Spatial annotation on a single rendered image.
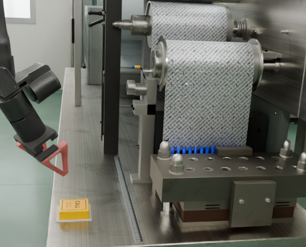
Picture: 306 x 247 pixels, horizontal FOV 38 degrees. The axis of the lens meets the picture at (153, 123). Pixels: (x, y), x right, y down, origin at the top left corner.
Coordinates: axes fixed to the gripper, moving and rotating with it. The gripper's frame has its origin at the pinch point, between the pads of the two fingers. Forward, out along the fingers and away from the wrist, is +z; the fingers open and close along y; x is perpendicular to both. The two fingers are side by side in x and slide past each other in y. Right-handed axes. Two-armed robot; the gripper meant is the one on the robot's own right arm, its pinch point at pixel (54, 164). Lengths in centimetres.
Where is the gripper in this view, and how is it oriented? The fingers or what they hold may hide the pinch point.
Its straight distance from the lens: 101.3
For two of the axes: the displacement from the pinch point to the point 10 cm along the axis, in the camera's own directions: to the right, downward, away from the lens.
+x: -7.1, 5.9, -3.9
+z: 3.5, 7.7, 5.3
